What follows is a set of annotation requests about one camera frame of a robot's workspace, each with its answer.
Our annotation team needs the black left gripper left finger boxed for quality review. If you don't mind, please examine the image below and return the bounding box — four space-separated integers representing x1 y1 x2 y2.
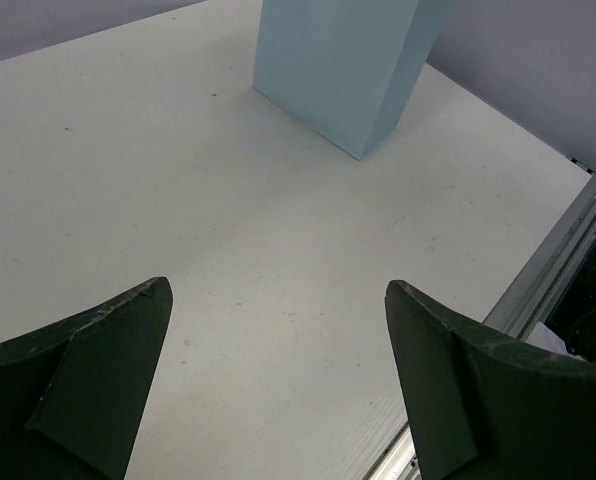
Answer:
0 277 172 479

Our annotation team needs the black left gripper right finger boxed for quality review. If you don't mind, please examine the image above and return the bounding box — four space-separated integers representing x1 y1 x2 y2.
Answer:
385 280 596 479

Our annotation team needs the light blue paper bag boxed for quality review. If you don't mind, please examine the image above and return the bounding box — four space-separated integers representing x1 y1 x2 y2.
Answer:
253 0 453 160

